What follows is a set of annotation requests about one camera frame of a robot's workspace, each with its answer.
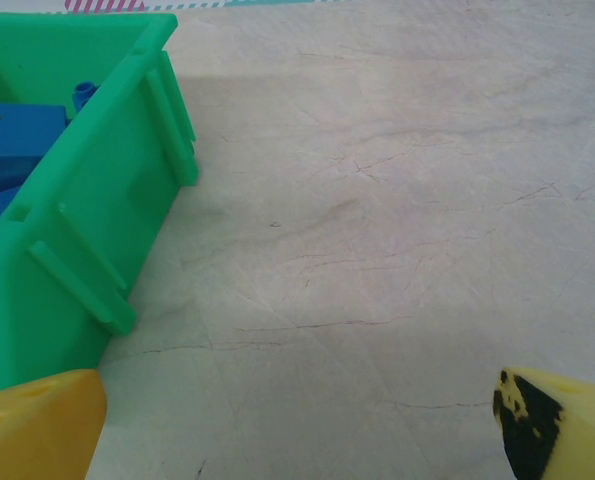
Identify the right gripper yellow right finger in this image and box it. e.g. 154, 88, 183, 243
492, 367, 595, 480

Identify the small blue lego brick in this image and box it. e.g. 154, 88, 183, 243
69, 82, 98, 119

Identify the green plastic bin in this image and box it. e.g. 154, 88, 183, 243
0, 12, 201, 399

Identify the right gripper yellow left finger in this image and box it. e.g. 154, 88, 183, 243
0, 368, 109, 480

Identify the large blue lego brick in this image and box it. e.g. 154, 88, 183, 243
0, 102, 73, 189

